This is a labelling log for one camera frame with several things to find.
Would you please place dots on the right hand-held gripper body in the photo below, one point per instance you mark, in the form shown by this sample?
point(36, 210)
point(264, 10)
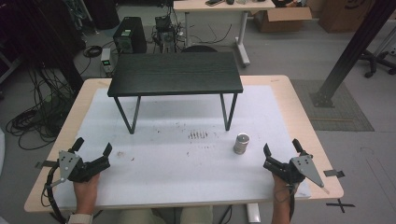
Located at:
point(286, 171)

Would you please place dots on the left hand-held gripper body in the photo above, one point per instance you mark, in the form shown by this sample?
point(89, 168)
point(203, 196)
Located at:
point(74, 169)

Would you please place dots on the silver metal cylinder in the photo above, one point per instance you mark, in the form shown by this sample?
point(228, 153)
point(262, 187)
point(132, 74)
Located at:
point(241, 144)

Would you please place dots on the person's right hand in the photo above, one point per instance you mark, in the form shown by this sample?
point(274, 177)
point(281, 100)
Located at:
point(280, 189)

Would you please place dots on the person's left hand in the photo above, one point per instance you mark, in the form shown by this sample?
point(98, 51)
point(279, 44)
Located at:
point(84, 194)

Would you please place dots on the black tape strip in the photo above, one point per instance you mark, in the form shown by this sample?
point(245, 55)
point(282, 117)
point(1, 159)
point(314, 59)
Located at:
point(333, 173)
point(46, 164)

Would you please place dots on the light wooden table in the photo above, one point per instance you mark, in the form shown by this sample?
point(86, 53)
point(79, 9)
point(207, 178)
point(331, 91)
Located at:
point(299, 118)

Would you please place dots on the white wristband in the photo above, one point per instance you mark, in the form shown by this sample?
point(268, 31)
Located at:
point(80, 218)

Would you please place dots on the white table leg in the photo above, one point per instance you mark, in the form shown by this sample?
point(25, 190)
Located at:
point(253, 213)

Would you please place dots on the grey floor mat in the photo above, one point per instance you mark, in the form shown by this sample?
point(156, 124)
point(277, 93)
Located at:
point(342, 112)

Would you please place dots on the black tape cross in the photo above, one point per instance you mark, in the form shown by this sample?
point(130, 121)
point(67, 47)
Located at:
point(340, 205)

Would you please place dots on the white table mat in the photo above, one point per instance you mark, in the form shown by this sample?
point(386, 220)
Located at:
point(174, 168)

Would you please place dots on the white power supply unit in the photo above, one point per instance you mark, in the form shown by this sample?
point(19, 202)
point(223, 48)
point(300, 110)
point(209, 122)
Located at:
point(106, 60)

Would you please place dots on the small black wooden table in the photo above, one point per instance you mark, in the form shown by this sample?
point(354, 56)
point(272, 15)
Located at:
point(174, 73)

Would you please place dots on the black office chair base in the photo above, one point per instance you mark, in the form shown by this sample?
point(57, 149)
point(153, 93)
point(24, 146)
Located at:
point(376, 62)

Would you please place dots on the black computer tower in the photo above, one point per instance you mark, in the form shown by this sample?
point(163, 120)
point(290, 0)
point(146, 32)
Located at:
point(130, 35)

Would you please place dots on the black round chair seat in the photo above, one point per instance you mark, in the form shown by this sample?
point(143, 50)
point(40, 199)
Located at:
point(199, 49)

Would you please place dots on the open cardboard box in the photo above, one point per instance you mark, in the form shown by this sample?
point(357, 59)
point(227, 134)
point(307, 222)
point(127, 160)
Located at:
point(281, 20)

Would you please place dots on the large closed cardboard box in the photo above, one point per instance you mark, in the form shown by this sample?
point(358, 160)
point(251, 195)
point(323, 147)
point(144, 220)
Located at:
point(342, 15)

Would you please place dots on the white-legged wooden desk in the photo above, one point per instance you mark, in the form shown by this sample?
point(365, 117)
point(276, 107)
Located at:
point(224, 6)

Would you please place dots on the smartphone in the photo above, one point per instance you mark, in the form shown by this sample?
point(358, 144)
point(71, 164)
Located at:
point(214, 2)

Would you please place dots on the black metal frame post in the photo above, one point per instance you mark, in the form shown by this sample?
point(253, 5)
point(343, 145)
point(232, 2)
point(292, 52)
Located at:
point(351, 53)

